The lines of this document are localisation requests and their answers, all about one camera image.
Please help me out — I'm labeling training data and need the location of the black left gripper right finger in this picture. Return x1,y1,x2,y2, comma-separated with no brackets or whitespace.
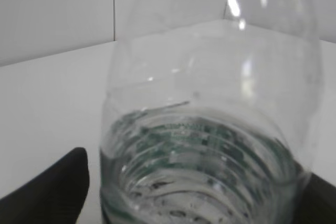
302,174,335,224

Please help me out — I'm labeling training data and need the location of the clear Cestbon water bottle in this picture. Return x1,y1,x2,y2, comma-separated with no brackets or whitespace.
99,0,323,223

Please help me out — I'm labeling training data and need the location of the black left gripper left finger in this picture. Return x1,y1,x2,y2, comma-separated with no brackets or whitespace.
1,147,89,223

